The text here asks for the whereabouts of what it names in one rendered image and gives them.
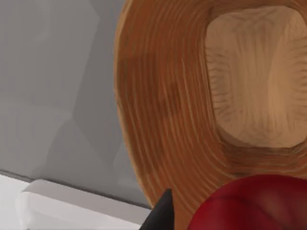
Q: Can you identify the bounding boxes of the brown wicker basket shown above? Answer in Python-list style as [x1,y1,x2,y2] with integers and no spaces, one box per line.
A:
[113,0,307,230]

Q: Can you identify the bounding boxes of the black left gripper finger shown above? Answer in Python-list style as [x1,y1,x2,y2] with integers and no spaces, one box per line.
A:
[138,188,175,230]

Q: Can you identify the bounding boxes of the red apple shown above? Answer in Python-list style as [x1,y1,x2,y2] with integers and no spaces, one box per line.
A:
[189,174,307,230]

